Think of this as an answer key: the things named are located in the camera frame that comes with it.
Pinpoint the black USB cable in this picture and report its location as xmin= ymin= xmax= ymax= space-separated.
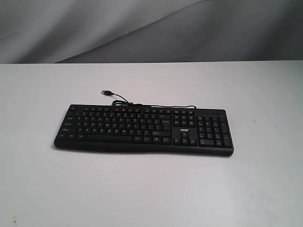
xmin=101 ymin=89 xmax=197 ymax=111

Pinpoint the black Acer keyboard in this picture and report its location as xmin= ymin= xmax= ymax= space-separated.
xmin=54 ymin=105 xmax=234 ymax=157

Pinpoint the grey backdrop cloth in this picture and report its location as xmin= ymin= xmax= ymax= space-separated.
xmin=0 ymin=0 xmax=303 ymax=63

